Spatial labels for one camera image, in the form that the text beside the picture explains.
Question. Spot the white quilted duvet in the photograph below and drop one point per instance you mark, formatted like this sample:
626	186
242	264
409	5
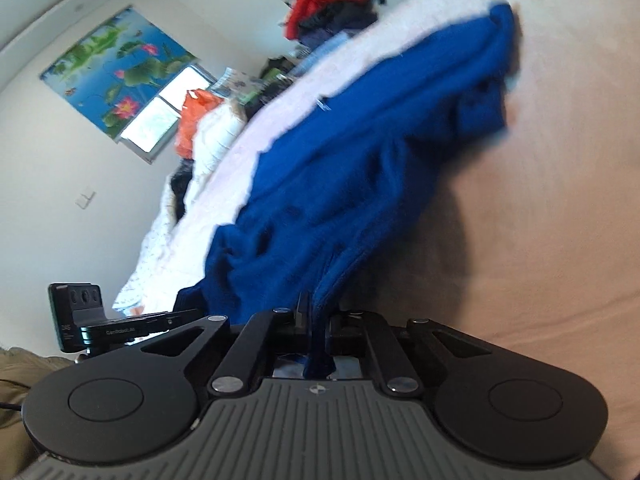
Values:
215	140

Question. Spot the white wall switch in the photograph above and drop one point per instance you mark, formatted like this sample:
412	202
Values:
86	198

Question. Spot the black and green bag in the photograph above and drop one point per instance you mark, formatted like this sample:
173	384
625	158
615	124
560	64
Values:
275	67

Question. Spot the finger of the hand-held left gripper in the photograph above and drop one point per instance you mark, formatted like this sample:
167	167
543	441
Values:
182	316

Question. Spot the orange plastic bag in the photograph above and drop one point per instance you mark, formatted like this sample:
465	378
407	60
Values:
192	120

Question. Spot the pink bed blanket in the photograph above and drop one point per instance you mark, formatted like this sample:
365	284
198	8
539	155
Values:
525	260

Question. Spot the white floral quilt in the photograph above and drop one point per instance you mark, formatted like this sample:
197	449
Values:
150	260

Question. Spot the pile of clothes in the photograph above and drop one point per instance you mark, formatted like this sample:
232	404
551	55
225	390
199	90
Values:
340	0

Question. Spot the lotus flower window blind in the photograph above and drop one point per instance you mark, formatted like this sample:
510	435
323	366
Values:
115	65

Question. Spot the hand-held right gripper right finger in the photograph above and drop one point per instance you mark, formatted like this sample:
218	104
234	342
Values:
345	332

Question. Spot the light blue blanket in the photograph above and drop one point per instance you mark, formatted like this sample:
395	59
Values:
327	50

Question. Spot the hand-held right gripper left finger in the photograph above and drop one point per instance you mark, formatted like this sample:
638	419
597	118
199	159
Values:
282	322

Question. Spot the dark patterned cloth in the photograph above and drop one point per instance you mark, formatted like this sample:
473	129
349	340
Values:
180	190

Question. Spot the person's khaki pants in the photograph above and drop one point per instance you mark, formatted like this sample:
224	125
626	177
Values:
20	375

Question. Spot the window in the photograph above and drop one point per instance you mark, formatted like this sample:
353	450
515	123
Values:
155	120

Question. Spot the floral pillow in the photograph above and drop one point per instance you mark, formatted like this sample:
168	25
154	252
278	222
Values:
235	82

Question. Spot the blue beaded sweater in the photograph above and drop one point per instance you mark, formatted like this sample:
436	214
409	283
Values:
360	160

